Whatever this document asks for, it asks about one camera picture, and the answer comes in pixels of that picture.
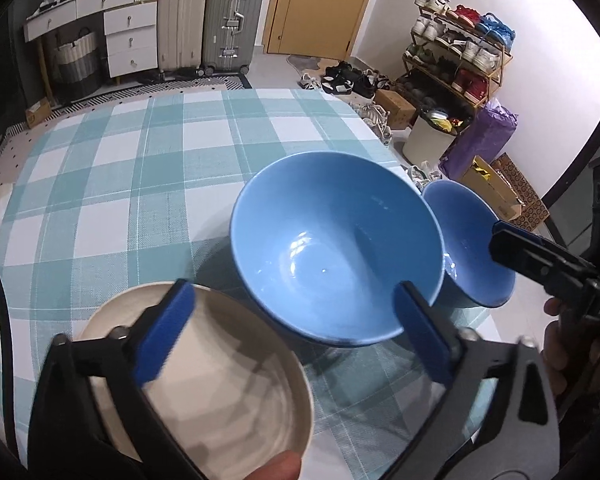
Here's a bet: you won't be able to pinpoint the brown cardboard box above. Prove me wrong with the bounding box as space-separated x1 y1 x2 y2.
375 89 419 129

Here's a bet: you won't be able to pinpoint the purple bag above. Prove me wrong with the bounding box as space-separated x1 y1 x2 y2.
440 101 522 182

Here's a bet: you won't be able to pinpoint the teal checked tablecloth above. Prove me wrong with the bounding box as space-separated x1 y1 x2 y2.
0 87 501 480

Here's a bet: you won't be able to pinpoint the woven laundry basket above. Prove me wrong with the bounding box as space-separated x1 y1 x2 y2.
47 30 104 102

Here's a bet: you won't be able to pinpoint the white trash bin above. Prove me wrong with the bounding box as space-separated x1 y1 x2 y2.
402 107 462 167

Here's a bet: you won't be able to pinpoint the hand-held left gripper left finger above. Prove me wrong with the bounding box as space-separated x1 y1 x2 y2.
27 279 202 480

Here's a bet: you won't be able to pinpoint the wooden door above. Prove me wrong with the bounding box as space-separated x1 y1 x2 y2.
262 0 384 62

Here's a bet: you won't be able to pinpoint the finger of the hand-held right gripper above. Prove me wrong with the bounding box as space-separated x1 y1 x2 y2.
493 220 572 258
489 229 597 294

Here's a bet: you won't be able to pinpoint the white drawer dresser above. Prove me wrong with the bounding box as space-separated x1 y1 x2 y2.
24 0 160 79

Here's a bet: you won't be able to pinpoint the silver suitcase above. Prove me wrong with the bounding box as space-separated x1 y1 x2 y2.
202 0 266 77

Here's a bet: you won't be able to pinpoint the white sneakers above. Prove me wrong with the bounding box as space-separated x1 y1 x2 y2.
350 101 394 147

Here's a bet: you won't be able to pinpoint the black sandals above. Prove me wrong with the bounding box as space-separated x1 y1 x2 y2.
321 61 377 99

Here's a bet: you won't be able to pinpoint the large blue bowl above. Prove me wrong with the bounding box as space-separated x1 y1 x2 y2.
229 152 447 349

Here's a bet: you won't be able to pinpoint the cream suitcase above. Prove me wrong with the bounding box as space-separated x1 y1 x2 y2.
157 0 210 74

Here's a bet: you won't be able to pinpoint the small cardboard box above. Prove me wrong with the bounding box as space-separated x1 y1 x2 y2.
25 99 52 129

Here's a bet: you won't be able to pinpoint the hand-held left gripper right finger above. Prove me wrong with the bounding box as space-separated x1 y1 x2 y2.
380 281 562 480

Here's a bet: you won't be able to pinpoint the shoe rack with shoes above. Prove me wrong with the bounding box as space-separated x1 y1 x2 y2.
402 0 514 127

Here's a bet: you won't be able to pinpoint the person's right hand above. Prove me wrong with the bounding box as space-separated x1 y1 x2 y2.
541 297 600 397

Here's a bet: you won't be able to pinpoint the person's left hand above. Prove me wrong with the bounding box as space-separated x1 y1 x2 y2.
244 451 304 480

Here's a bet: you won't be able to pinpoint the large cream plate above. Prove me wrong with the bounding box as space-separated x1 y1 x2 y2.
79 282 315 480

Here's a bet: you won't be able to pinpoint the open patterned cardboard box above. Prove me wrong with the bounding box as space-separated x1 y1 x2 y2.
461 152 552 234

